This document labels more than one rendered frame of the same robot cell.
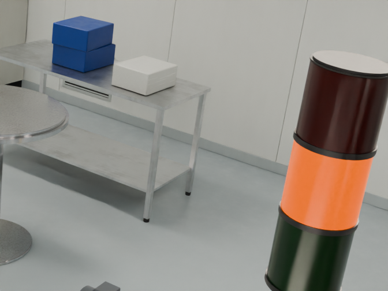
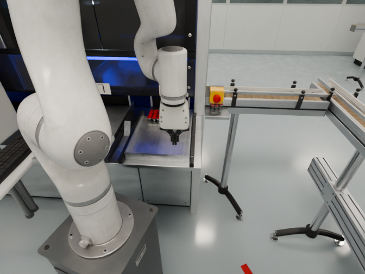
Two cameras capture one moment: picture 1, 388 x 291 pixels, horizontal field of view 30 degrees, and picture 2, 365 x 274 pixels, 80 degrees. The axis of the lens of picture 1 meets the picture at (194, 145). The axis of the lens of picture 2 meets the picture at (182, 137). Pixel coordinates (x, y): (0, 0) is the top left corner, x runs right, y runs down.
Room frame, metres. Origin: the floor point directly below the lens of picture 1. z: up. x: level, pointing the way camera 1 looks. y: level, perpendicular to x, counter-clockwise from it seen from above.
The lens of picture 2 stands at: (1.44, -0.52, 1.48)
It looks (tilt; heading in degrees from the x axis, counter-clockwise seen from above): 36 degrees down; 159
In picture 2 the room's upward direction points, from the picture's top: straight up
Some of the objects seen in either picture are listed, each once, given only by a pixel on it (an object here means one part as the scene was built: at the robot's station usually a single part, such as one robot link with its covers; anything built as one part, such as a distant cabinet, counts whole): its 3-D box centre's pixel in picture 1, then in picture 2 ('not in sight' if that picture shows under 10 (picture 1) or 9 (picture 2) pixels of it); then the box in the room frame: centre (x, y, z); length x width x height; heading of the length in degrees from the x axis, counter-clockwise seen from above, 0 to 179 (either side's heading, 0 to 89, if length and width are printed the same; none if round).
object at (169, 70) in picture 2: not in sight; (171, 70); (0.83, -0.32, 1.25); 0.09 x 0.08 x 0.13; 29
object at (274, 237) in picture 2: not in sight; (309, 234); (1.01, 0.58, 0.07); 0.50 x 0.08 x 0.14; 64
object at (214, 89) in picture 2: not in sight; (216, 94); (0.55, 0.02, 0.99); 0.08 x 0.07 x 0.07; 154
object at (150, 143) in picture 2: not in sight; (163, 132); (0.64, -0.30, 0.90); 0.34 x 0.26 x 0.04; 154
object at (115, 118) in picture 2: not in sight; (100, 118); (0.40, -0.56, 0.90); 0.34 x 0.26 x 0.04; 154
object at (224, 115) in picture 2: not in sight; (216, 111); (0.51, 0.05, 0.87); 0.14 x 0.13 x 0.02; 154
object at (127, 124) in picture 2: not in sight; (124, 134); (0.60, -0.48, 0.91); 0.14 x 0.03 x 0.06; 155
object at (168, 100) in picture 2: not in sight; (174, 96); (0.84, -0.31, 1.17); 0.09 x 0.08 x 0.03; 64
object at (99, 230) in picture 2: not in sight; (95, 209); (1.01, -0.61, 0.95); 0.19 x 0.19 x 0.18
